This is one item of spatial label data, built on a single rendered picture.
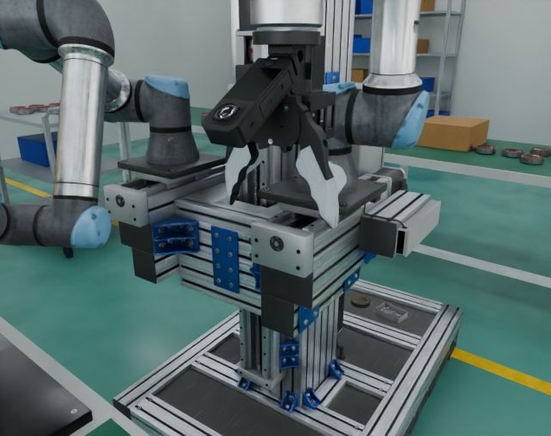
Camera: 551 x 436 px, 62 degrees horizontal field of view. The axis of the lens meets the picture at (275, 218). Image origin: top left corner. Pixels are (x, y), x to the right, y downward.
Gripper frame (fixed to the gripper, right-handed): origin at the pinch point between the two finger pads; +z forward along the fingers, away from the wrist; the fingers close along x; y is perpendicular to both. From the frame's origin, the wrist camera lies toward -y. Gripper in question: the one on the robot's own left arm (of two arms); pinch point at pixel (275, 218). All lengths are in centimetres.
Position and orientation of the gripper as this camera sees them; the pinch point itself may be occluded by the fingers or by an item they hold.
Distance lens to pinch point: 52.6
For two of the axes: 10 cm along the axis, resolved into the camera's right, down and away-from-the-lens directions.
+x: -8.3, -2.0, 5.3
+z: 0.0, 9.4, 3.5
